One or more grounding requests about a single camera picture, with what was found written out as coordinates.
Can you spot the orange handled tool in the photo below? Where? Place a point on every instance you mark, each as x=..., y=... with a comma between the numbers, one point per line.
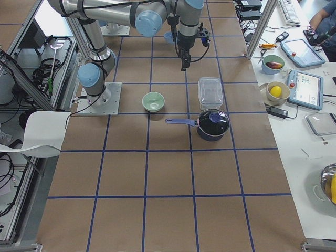
x=267, y=46

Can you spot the aluminium frame post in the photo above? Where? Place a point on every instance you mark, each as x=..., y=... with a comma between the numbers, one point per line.
x=265, y=17

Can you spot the clear plastic container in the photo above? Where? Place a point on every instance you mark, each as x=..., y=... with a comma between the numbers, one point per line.
x=210, y=93

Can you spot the grey kitchen scale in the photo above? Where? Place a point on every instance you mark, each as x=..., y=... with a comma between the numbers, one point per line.
x=321, y=123

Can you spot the green bowl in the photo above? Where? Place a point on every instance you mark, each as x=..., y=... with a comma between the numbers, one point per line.
x=153, y=101

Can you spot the steel bowl with banana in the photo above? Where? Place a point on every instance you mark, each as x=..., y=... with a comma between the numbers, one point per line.
x=327, y=180

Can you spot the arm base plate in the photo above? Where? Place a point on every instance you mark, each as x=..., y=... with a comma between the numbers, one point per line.
x=115, y=30
x=107, y=103

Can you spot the scissors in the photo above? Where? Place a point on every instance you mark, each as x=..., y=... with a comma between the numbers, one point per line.
x=262, y=53

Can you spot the white chair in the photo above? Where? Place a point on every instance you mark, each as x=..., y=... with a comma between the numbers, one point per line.
x=43, y=136

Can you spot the teach pendant near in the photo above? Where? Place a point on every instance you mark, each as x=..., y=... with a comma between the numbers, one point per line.
x=305, y=89

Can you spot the blue fruit bowl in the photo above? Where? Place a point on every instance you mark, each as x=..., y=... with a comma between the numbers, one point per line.
x=272, y=64

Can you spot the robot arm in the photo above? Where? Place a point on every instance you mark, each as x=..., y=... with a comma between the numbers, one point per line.
x=87, y=15
x=148, y=17

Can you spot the teach pendant far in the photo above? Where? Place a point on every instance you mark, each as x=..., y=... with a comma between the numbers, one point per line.
x=301, y=53

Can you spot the black power adapter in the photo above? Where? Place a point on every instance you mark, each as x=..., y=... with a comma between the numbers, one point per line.
x=277, y=112

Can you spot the cream bowl with lemon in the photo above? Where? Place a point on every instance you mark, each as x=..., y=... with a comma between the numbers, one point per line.
x=274, y=93

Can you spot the teach pendant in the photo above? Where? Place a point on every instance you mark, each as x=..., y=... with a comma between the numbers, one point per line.
x=305, y=89
x=301, y=53

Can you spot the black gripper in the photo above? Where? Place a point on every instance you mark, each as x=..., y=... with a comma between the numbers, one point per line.
x=185, y=42

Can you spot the blue saucepan with lid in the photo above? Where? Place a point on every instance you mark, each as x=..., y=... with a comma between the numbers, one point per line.
x=211, y=124

